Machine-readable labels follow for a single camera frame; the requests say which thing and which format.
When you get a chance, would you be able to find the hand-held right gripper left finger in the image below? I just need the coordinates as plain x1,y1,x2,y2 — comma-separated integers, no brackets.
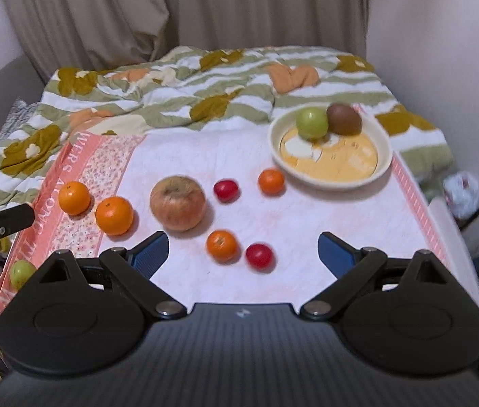
31,231,188,319

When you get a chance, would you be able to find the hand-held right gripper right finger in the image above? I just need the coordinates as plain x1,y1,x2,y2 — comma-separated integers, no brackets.
300,231,452,319

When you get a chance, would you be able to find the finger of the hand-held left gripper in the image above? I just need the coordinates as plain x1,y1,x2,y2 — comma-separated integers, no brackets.
0,203,36,239

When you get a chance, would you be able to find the green apple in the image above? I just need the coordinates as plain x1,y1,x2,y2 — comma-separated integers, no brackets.
9,259,37,291
296,107,330,140

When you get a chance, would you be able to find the large orange mandarin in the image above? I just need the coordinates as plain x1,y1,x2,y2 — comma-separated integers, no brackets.
95,196,134,236

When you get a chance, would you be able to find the red cherry tomato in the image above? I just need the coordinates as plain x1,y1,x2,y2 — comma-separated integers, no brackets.
214,179,240,203
245,243,274,270

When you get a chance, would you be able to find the cream yellow bowl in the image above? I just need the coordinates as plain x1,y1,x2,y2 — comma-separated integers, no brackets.
268,104,394,189

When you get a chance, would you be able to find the small orange mandarin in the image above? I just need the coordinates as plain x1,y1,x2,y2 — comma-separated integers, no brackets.
257,169,286,196

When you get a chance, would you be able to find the grey patterned sheet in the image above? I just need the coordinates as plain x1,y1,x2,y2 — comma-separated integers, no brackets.
0,97,40,149

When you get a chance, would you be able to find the brown kiwi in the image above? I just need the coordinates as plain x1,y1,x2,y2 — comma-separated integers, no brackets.
326,102,362,135

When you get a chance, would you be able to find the pink printed cloth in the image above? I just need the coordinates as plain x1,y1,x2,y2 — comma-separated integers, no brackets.
0,129,479,319

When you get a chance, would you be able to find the white plastic bag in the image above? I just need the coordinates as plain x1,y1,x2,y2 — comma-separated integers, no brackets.
443,171,479,219

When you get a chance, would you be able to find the striped floral blanket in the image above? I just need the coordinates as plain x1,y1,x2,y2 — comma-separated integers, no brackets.
0,46,454,217

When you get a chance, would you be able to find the beige curtain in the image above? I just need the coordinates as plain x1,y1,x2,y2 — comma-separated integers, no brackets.
0,0,369,83

